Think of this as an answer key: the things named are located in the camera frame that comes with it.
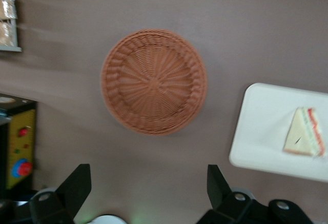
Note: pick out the black control box yellow panel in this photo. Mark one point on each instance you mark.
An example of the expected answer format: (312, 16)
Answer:
(20, 144)

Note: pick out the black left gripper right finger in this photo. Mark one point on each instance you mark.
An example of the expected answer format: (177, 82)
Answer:
(223, 206)

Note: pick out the beige plastic serving tray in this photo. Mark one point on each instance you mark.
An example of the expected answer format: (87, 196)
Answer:
(261, 131)

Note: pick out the round brown wicker basket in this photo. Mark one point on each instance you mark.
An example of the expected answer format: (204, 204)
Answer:
(153, 83)

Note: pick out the clear bag of pastry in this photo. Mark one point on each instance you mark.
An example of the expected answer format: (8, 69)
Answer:
(7, 4)
(6, 33)

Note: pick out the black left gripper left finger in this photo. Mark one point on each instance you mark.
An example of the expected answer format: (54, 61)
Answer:
(69, 195)

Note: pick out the triangular sandwich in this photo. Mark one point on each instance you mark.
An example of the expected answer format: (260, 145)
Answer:
(302, 134)

